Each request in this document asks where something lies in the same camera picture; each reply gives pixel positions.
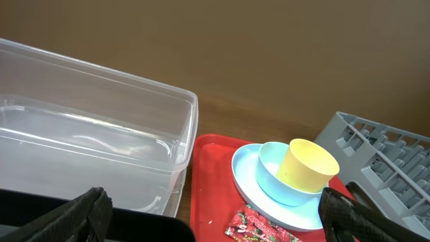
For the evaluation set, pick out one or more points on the red strawberry candy wrapper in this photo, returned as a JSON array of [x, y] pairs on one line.
[[248, 225]]

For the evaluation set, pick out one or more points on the grey dishwasher rack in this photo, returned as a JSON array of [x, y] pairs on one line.
[[390, 165]]

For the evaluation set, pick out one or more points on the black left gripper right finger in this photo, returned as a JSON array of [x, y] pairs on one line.
[[345, 220]]

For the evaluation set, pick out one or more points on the light blue plate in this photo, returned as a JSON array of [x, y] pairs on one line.
[[302, 218]]

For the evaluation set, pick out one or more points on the clear plastic waste bin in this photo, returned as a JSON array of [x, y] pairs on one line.
[[68, 125]]

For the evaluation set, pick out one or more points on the black food waste tray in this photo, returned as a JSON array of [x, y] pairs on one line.
[[19, 209]]

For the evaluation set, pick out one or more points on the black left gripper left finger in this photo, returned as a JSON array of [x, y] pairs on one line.
[[86, 218]]

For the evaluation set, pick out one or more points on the yellow plastic cup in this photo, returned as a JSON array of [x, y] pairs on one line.
[[306, 166]]

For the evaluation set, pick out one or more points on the red serving tray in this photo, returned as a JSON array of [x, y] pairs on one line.
[[215, 198]]

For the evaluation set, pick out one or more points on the light blue bowl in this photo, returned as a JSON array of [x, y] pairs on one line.
[[270, 157]]

